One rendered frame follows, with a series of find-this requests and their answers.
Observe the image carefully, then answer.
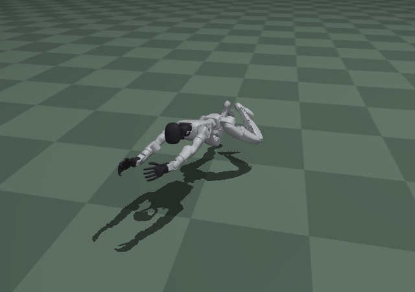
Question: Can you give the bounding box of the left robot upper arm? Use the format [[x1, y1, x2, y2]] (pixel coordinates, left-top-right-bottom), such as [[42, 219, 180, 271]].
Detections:
[[188, 125, 210, 158]]

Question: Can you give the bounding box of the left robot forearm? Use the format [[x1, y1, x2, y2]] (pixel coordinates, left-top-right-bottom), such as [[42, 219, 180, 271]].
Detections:
[[167, 145, 193, 171]]

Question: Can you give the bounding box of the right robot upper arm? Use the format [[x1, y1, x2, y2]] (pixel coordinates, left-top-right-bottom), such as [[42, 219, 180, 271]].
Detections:
[[150, 129, 166, 153]]

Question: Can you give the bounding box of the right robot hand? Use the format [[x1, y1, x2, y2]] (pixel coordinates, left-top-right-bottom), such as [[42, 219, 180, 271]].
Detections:
[[118, 157, 140, 176]]

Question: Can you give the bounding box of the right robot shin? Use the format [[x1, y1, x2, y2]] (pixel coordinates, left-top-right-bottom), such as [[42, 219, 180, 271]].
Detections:
[[213, 108, 228, 139]]

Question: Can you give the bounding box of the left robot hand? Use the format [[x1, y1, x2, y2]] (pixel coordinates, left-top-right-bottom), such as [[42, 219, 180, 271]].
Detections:
[[143, 162, 170, 181]]

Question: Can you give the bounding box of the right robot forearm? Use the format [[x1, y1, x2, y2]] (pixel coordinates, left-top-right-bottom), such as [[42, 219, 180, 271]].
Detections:
[[136, 141, 156, 166]]

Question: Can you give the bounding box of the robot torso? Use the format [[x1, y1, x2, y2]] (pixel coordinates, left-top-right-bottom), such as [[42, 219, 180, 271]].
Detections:
[[176, 114, 223, 141]]

